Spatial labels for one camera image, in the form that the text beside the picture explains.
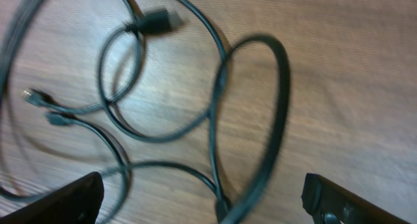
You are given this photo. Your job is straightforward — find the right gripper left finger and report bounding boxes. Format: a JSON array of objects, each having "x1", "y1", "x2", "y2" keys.
[{"x1": 1, "y1": 172, "x2": 104, "y2": 224}]

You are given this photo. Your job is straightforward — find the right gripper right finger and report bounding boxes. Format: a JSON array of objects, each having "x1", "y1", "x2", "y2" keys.
[{"x1": 301, "y1": 173, "x2": 407, "y2": 224}]

